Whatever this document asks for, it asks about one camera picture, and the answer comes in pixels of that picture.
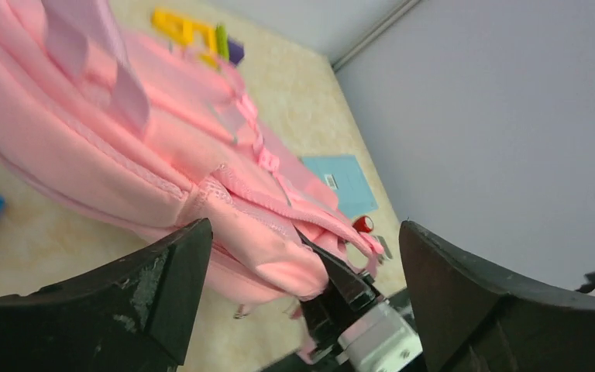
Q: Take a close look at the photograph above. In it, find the red black stamp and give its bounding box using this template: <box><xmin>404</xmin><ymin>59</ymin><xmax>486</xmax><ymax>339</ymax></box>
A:
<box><xmin>353</xmin><ymin>215</ymin><xmax>375</xmax><ymax>233</ymax></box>

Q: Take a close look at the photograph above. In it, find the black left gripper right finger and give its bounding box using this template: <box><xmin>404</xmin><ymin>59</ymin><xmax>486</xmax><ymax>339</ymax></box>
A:
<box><xmin>399</xmin><ymin>221</ymin><xmax>595</xmax><ymax>371</ymax></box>

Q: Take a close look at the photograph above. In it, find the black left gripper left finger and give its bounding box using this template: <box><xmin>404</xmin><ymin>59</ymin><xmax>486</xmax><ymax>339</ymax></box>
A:
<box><xmin>0</xmin><ymin>219</ymin><xmax>212</xmax><ymax>371</ymax></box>

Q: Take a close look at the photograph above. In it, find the light blue notebook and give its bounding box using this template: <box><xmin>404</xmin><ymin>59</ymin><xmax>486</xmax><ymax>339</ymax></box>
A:
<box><xmin>301</xmin><ymin>154</ymin><xmax>378</xmax><ymax>219</ymax></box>

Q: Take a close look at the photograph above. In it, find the yellow green purple toy block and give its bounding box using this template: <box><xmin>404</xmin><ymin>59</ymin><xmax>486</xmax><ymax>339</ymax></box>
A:
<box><xmin>150</xmin><ymin>7</ymin><xmax>245</xmax><ymax>69</ymax></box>

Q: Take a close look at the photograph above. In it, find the aluminium frame rail right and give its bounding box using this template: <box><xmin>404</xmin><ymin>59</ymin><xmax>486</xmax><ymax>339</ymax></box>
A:
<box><xmin>331</xmin><ymin>0</ymin><xmax>421</xmax><ymax>72</ymax></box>

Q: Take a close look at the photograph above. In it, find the pink student backpack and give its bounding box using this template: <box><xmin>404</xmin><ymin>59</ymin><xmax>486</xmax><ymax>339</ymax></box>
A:
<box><xmin>0</xmin><ymin>0</ymin><xmax>386</xmax><ymax>363</ymax></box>

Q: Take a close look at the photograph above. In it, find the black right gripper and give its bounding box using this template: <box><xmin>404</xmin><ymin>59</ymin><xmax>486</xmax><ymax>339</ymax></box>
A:
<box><xmin>261</xmin><ymin>231</ymin><xmax>427</xmax><ymax>372</ymax></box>

